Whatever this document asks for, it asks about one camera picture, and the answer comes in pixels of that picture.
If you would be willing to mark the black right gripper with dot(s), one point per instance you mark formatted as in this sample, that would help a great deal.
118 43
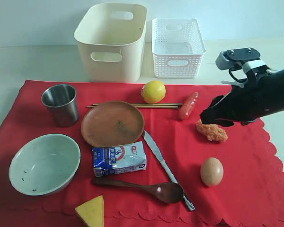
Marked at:
264 98

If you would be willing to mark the dark wooden spoon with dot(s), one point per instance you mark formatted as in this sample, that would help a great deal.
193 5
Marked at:
167 192

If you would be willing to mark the red tablecloth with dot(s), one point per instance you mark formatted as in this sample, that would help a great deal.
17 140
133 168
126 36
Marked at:
236 183

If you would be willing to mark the red sausage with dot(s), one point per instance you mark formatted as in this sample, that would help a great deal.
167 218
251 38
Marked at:
188 106

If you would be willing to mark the wooden chopstick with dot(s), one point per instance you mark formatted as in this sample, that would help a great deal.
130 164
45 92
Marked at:
157 104
147 106

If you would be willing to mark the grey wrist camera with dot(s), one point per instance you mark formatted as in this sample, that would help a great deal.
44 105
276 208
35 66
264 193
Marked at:
235 58

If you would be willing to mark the stainless steel cup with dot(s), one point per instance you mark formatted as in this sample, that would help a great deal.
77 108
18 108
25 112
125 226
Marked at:
60 101

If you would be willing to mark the brown egg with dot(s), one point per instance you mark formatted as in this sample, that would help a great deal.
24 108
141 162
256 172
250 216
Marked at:
211 172

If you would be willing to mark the pale green bowl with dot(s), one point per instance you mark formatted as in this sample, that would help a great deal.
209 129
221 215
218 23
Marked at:
45 165

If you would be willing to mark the yellow lemon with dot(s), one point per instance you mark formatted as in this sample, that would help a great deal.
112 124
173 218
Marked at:
153 92

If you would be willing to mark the white perforated plastic basket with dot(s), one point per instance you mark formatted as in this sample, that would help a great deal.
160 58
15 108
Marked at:
177 48

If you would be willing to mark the metal table knife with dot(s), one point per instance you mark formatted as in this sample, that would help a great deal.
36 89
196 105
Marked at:
157 153

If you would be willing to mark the cream plastic bin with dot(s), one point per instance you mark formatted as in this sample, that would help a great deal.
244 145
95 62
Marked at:
111 40

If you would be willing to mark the fried chicken nugget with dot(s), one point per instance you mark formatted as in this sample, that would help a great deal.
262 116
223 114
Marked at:
212 132

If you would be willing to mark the lower wooden chopstick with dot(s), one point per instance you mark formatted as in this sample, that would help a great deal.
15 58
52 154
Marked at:
147 106

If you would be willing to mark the brown round plate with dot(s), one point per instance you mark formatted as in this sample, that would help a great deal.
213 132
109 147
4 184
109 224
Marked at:
112 123

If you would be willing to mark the blue white milk carton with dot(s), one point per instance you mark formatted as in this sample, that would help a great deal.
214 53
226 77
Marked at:
119 159

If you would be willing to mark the upper wooden chopstick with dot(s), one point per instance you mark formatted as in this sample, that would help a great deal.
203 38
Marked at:
157 104

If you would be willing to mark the yellow cheese wedge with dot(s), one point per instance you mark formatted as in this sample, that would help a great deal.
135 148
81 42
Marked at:
92 212

